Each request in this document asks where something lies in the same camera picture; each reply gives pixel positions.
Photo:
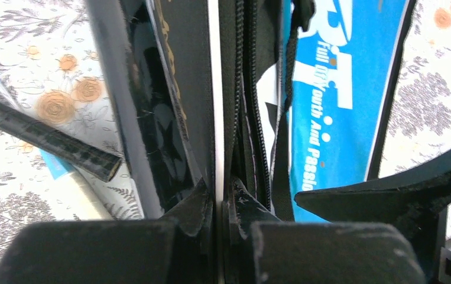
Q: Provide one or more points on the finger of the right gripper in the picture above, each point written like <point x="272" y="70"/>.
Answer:
<point x="408" y="200"/>

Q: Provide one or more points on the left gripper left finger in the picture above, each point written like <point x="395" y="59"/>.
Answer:
<point x="192" y="259"/>

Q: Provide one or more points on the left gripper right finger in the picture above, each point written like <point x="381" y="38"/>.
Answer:
<point x="241" y="211"/>

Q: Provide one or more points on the black sport racket bag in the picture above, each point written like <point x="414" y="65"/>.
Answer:
<point x="214" y="54"/>

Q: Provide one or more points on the black shuttlecock tube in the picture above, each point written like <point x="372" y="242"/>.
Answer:
<point x="162" y="167"/>

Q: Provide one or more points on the white racket black grip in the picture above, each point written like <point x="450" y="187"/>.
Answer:
<point x="99" y="163"/>

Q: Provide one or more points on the blue racket white grip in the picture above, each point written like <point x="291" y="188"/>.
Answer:
<point x="68" y="177"/>

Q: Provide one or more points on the blue racket bag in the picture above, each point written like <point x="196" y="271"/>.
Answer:
<point x="345" y="69"/>

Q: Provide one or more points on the floral table mat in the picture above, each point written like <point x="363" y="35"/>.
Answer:
<point x="46" y="49"/>

